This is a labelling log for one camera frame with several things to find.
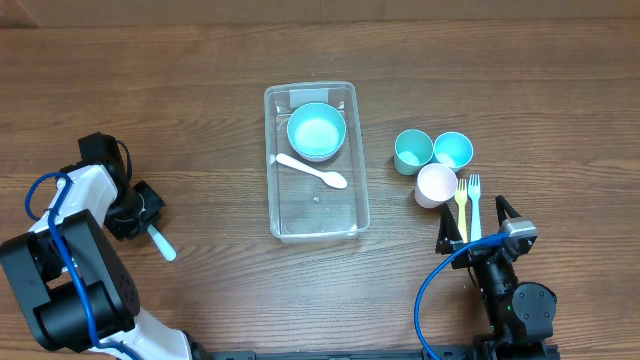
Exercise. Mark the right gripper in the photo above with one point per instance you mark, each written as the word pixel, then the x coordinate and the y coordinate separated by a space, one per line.
pixel 448 236

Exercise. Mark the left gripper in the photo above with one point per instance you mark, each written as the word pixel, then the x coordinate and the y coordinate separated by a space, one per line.
pixel 151 204

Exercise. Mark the light blue fork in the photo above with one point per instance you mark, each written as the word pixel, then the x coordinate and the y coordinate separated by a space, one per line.
pixel 474 194
pixel 164 246

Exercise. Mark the white plastic spoon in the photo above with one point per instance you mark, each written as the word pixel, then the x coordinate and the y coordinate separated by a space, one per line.
pixel 331 178

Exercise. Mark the teal bowl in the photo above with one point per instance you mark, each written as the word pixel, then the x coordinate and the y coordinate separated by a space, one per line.
pixel 317 155

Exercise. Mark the light blue bowl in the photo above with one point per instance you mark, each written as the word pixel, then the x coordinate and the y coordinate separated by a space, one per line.
pixel 316 126

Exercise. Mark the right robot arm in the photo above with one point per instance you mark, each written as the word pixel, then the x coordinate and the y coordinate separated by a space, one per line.
pixel 520 314

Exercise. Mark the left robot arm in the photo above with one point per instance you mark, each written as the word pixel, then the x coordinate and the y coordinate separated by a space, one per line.
pixel 73 289

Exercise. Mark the clear plastic container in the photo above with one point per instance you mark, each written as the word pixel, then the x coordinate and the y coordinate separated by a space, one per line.
pixel 302 208

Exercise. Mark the yellow fork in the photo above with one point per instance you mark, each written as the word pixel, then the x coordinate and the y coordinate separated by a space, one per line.
pixel 460 198

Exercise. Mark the pink cup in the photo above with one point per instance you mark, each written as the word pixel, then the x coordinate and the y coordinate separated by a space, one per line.
pixel 435 185

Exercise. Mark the blue cup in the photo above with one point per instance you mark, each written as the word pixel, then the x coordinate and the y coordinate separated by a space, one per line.
pixel 454 150

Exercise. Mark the green cup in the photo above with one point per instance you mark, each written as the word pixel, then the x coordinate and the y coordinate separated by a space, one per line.
pixel 413 149

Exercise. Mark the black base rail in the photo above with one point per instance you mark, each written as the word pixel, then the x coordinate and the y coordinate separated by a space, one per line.
pixel 340 355

